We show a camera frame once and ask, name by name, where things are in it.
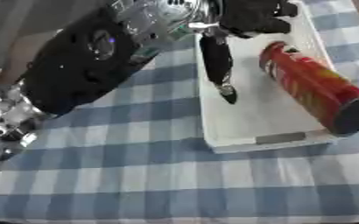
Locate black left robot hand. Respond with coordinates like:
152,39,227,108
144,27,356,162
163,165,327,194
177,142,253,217
196,0,301,105

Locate white plastic box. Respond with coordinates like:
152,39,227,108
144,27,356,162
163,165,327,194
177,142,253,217
193,0,344,155

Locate red cylindrical chip can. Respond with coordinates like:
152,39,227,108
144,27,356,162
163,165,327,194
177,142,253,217
257,40,359,137

